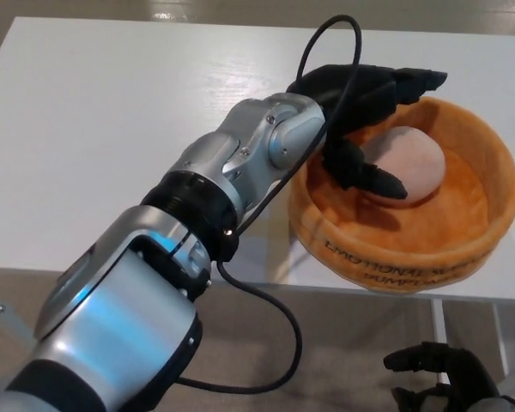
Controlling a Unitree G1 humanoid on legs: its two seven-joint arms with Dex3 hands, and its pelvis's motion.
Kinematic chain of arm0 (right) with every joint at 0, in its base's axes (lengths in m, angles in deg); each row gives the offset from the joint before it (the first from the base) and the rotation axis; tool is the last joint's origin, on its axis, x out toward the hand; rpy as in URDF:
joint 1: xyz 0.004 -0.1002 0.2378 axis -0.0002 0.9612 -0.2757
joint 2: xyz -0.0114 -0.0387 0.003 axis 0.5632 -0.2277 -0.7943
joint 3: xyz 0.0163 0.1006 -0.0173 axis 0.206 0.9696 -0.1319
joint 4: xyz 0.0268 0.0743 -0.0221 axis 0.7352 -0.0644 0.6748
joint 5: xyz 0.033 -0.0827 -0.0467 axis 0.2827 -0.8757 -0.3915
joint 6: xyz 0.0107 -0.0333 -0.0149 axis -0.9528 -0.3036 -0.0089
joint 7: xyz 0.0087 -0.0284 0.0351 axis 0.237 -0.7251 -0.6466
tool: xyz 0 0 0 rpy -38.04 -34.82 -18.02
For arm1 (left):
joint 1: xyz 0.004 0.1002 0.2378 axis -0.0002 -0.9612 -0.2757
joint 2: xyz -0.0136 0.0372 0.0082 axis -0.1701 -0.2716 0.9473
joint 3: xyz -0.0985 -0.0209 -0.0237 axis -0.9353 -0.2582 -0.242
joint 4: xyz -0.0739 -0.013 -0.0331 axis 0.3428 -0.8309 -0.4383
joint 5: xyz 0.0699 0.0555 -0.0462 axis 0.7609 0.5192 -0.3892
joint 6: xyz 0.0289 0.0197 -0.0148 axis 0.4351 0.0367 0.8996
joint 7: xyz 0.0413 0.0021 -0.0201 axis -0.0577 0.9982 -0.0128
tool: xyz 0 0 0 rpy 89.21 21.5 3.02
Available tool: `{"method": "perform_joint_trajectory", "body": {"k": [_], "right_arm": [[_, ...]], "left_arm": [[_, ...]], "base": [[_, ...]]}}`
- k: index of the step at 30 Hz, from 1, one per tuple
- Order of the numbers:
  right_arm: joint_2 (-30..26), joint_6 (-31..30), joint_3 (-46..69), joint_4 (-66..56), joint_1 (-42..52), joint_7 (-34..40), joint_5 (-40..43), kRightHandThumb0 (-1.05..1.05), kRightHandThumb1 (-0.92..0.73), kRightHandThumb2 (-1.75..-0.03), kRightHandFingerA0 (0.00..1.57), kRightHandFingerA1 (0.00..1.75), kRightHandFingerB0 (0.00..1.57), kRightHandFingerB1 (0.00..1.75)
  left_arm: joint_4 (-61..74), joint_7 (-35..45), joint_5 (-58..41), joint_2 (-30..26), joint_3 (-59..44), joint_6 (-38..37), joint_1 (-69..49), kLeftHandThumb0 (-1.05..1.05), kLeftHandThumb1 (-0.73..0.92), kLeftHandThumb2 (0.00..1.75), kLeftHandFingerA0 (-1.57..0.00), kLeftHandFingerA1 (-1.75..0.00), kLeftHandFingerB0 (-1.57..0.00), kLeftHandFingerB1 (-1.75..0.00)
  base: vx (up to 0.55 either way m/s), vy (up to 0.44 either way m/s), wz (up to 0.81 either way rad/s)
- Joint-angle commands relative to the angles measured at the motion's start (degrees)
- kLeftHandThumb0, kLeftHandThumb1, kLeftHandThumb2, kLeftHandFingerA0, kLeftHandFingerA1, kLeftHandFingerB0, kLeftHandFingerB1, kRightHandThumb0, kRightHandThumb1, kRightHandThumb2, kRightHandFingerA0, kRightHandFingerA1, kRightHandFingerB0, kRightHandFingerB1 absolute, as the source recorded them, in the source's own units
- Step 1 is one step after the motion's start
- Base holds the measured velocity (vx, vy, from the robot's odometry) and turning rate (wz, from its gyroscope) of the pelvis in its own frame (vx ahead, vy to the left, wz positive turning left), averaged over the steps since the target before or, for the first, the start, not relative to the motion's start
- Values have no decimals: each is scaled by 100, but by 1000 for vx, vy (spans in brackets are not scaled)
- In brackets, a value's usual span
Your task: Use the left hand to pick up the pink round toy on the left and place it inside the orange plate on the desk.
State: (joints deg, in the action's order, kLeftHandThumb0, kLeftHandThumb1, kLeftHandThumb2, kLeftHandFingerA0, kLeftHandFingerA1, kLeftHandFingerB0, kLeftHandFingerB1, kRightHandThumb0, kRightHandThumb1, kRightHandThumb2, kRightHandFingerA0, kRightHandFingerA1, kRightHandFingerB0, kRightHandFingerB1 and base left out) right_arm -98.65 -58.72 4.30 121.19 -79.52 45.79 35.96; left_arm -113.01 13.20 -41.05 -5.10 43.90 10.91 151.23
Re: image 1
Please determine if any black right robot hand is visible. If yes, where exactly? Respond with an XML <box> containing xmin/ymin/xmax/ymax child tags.
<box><xmin>384</xmin><ymin>341</ymin><xmax>501</xmax><ymax>412</ymax></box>

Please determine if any white metal table leg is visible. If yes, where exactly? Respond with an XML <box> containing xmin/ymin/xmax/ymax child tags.
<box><xmin>430</xmin><ymin>298</ymin><xmax>452</xmax><ymax>384</ymax></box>

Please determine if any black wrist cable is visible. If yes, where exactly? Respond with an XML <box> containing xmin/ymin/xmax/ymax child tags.
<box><xmin>174</xmin><ymin>14</ymin><xmax>364</xmax><ymax>381</ymax></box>

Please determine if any orange plush round plate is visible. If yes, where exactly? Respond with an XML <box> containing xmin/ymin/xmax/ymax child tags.
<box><xmin>286</xmin><ymin>95</ymin><xmax>515</xmax><ymax>295</ymax></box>

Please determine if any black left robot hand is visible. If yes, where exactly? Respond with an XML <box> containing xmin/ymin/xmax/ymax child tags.
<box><xmin>285</xmin><ymin>63</ymin><xmax>450</xmax><ymax>201</ymax></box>

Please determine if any pink round plush toy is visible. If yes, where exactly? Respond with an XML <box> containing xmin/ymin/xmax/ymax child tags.
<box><xmin>363</xmin><ymin>125</ymin><xmax>448</xmax><ymax>209</ymax></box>

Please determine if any thin white table leg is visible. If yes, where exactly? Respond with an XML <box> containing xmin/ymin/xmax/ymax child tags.
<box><xmin>494</xmin><ymin>301</ymin><xmax>511</xmax><ymax>371</ymax></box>

